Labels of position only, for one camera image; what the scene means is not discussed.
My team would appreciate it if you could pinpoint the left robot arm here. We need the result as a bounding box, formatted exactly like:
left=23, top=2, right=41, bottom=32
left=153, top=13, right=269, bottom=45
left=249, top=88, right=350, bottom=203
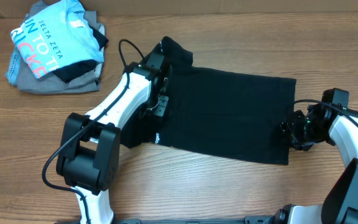
left=56, top=53, right=172, bottom=223

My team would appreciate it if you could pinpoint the blue denim garment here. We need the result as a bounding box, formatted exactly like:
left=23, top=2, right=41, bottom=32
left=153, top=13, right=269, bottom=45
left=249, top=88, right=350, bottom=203
left=5, top=47, right=22, bottom=86

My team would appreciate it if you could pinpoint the black folded garment in pile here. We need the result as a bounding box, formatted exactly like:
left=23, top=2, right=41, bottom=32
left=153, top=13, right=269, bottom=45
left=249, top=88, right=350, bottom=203
left=53, top=27, right=109, bottom=83

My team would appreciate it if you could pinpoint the grey folded garment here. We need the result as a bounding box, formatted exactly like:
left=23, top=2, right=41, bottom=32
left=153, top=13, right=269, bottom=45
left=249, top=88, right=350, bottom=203
left=16, top=1, right=105, bottom=94

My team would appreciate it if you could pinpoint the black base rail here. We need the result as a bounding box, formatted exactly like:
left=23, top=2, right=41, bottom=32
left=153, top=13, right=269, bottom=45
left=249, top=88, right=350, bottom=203
left=112, top=215, right=275, bottom=224

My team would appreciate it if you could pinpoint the light blue printed t-shirt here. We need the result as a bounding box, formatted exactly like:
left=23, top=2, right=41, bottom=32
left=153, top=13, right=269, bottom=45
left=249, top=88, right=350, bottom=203
left=11, top=0, right=104, bottom=78

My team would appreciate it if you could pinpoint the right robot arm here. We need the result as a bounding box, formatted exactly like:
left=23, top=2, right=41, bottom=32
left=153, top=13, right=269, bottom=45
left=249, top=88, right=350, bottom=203
left=266, top=88, right=358, bottom=224

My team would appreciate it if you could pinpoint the black t-shirt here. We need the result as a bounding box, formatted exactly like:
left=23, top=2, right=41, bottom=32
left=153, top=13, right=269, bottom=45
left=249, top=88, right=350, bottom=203
left=121, top=37, right=296, bottom=165

